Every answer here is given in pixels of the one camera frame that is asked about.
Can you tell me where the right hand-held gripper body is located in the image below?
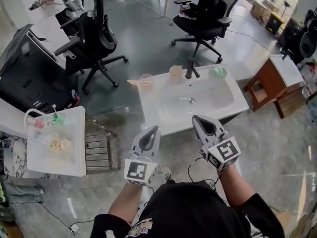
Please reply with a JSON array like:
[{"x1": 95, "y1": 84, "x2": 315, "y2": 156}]
[{"x1": 200, "y1": 130, "x2": 242, "y2": 171}]

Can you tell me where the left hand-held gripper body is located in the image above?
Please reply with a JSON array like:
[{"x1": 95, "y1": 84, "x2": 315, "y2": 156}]
[{"x1": 123, "y1": 149, "x2": 159, "y2": 186}]

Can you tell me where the translucent beige cup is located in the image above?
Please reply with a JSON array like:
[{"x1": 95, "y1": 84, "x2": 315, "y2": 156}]
[{"x1": 169, "y1": 65, "x2": 184, "y2": 85}]

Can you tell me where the clear glass cup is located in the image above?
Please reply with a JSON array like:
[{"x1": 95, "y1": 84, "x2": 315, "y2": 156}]
[{"x1": 138, "y1": 73, "x2": 154, "y2": 87}]

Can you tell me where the person's left forearm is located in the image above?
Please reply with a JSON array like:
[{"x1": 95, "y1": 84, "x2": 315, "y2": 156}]
[{"x1": 107, "y1": 182, "x2": 144, "y2": 224}]

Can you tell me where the person's right forearm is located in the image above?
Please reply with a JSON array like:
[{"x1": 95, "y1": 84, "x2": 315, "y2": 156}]
[{"x1": 217, "y1": 166, "x2": 253, "y2": 207}]

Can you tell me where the white ceramic washbasin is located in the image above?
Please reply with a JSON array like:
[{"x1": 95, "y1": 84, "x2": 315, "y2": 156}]
[{"x1": 137, "y1": 63, "x2": 250, "y2": 136}]

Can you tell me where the person's left shoe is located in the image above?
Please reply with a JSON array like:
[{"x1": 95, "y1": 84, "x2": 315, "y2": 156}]
[{"x1": 158, "y1": 166, "x2": 176, "y2": 183}]

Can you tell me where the dark slatted metal rack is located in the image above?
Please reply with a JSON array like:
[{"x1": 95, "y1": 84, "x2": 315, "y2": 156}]
[{"x1": 85, "y1": 117, "x2": 121, "y2": 175}]

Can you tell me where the green soap dish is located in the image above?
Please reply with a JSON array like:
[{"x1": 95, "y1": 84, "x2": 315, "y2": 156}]
[{"x1": 211, "y1": 66, "x2": 228, "y2": 79}]

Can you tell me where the black basin faucet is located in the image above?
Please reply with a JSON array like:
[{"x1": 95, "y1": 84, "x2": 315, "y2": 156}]
[{"x1": 185, "y1": 57, "x2": 200, "y2": 79}]

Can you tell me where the brown wooden stand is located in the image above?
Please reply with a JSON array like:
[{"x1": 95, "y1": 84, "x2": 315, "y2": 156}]
[{"x1": 244, "y1": 58, "x2": 307, "y2": 113}]

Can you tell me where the person's black printed shirt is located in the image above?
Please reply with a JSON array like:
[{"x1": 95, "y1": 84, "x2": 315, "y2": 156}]
[{"x1": 89, "y1": 181, "x2": 285, "y2": 238}]

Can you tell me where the wooden pallet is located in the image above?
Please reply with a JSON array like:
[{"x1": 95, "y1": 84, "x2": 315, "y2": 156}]
[{"x1": 273, "y1": 87, "x2": 310, "y2": 119}]

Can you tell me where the orange printed packet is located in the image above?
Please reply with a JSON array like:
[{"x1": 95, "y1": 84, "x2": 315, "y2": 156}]
[{"x1": 49, "y1": 139, "x2": 62, "y2": 151}]

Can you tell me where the small white basin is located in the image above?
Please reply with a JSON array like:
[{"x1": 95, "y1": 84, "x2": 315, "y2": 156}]
[{"x1": 269, "y1": 54, "x2": 305, "y2": 87}]

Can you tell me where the cardboard sheet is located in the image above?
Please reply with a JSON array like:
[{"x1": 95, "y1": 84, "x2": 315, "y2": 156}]
[{"x1": 274, "y1": 211, "x2": 315, "y2": 238}]

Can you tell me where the clear water bottle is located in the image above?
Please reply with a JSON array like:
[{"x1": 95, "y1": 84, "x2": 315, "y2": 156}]
[{"x1": 301, "y1": 82, "x2": 317, "y2": 99}]

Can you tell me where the pink small bottle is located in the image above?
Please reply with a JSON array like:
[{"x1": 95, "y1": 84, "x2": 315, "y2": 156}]
[{"x1": 27, "y1": 118, "x2": 45, "y2": 128}]

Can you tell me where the black mesh office chair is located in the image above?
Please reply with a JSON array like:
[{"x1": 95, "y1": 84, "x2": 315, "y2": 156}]
[
  {"x1": 54, "y1": 0, "x2": 129, "y2": 95},
  {"x1": 170, "y1": 0, "x2": 245, "y2": 64}
]

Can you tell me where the black yellow bin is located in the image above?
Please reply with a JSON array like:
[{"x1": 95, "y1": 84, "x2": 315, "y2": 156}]
[{"x1": 265, "y1": 11, "x2": 285, "y2": 36}]

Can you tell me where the grey cloth pile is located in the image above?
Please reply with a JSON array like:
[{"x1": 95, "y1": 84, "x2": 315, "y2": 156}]
[{"x1": 2, "y1": 182, "x2": 45, "y2": 204}]

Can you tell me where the black bag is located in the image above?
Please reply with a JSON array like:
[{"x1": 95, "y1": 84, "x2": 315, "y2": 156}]
[{"x1": 189, "y1": 0, "x2": 228, "y2": 19}]

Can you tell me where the pink cloth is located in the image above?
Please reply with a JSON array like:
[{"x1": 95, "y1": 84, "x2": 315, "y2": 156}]
[{"x1": 178, "y1": 4, "x2": 193, "y2": 17}]

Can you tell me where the marble pattern slab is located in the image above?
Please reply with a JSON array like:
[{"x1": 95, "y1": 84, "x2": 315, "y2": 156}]
[{"x1": 3, "y1": 136, "x2": 28, "y2": 178}]

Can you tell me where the white counter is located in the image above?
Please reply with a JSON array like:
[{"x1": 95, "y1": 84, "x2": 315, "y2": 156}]
[
  {"x1": 0, "y1": 98, "x2": 28, "y2": 138},
  {"x1": 0, "y1": 0, "x2": 75, "y2": 59}
]

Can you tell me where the black green shoe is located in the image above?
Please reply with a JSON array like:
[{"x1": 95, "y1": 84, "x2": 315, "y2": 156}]
[{"x1": 0, "y1": 182, "x2": 8, "y2": 203}]

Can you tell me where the standing floor fan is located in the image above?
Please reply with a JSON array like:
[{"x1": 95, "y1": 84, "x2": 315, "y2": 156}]
[{"x1": 278, "y1": 0, "x2": 302, "y2": 18}]

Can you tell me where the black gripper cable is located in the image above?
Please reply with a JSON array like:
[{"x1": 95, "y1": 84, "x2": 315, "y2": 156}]
[{"x1": 187, "y1": 157, "x2": 221, "y2": 190}]

